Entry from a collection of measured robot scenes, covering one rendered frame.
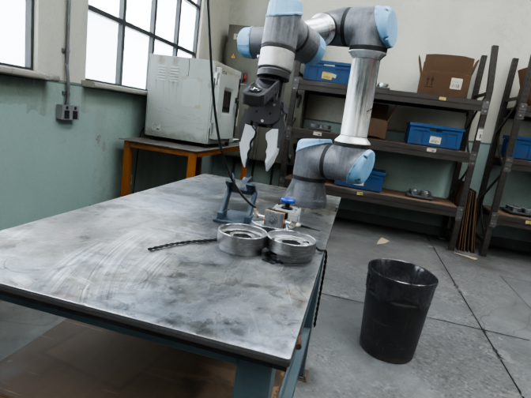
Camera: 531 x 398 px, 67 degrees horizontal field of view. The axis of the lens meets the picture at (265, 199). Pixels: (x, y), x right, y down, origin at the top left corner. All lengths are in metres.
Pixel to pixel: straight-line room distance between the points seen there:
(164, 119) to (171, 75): 0.34
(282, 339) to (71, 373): 0.49
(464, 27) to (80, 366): 4.75
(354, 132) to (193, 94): 2.03
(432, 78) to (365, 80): 3.12
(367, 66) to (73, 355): 1.07
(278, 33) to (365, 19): 0.47
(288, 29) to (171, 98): 2.40
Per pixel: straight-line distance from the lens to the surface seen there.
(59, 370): 0.93
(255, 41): 1.04
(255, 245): 0.80
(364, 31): 1.30
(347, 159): 1.28
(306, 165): 1.34
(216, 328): 0.56
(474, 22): 5.08
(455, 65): 4.42
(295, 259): 0.81
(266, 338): 0.55
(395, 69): 4.89
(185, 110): 3.17
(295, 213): 1.05
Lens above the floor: 1.08
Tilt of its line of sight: 12 degrees down
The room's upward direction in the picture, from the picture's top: 8 degrees clockwise
